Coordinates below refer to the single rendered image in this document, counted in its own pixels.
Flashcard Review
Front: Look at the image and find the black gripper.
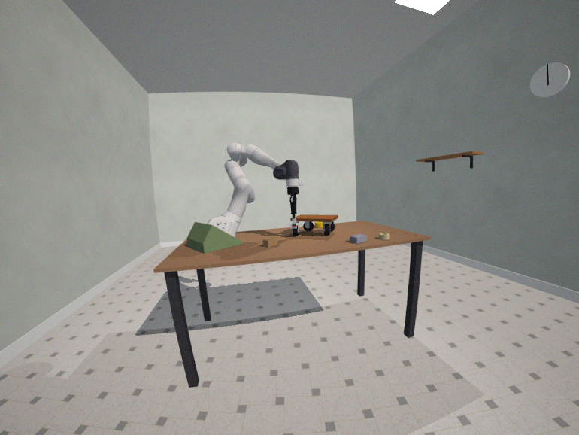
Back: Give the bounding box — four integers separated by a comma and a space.
287, 187, 299, 224

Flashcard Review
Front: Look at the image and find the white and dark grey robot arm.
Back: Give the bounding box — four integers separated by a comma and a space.
204, 142, 305, 237

